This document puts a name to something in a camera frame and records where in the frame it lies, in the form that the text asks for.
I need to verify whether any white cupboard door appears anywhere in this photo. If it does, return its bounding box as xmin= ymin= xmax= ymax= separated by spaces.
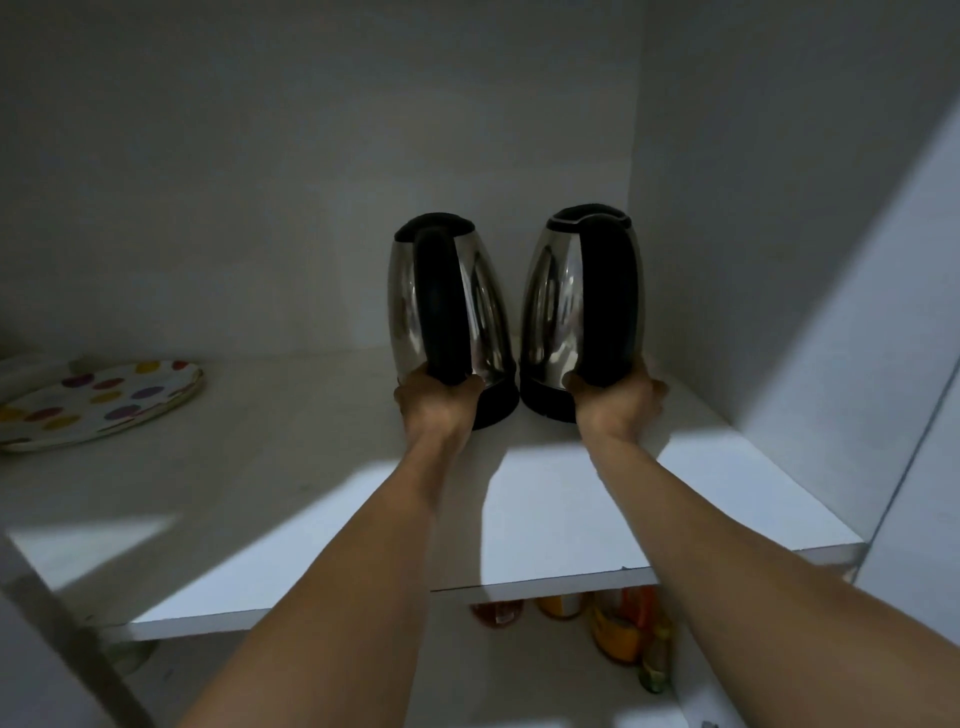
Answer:
xmin=853 ymin=360 xmax=960 ymax=646
xmin=0 ymin=525 xmax=160 ymax=728

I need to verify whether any person's left hand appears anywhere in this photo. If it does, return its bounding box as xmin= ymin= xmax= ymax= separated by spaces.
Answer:
xmin=394 ymin=364 xmax=488 ymax=453

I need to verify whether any person's right forearm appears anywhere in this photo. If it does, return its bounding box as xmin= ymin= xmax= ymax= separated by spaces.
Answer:
xmin=579 ymin=420 xmax=960 ymax=728

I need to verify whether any small green-capped bottle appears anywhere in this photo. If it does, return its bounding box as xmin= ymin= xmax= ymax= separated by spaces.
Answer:
xmin=638 ymin=621 xmax=675 ymax=696

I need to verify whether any steel kettle with silver-rimmed lid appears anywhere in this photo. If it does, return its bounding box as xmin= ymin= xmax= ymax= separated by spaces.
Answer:
xmin=519 ymin=203 xmax=647 ymax=421

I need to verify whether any white cupboard shelf board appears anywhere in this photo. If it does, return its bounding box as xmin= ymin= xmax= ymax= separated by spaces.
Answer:
xmin=0 ymin=352 xmax=870 ymax=647

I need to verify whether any steel kettle with black lid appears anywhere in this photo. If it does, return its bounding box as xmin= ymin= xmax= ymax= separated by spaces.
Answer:
xmin=387 ymin=213 xmax=521 ymax=432

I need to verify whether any jar with red contents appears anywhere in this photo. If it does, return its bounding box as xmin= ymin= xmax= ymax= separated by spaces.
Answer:
xmin=470 ymin=600 xmax=525 ymax=628

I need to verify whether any person's right hand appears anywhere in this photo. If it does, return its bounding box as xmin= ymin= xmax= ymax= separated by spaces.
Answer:
xmin=562 ymin=352 xmax=671 ymax=447

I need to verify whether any person's left forearm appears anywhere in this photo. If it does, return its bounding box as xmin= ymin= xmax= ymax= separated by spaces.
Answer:
xmin=178 ymin=429 xmax=471 ymax=728

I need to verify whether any polka dot plate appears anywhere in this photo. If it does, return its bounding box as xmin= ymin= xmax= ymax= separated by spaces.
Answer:
xmin=0 ymin=360 xmax=207 ymax=454

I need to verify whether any jar with orange contents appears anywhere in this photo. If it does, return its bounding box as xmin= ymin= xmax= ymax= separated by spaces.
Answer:
xmin=534 ymin=593 xmax=585 ymax=621

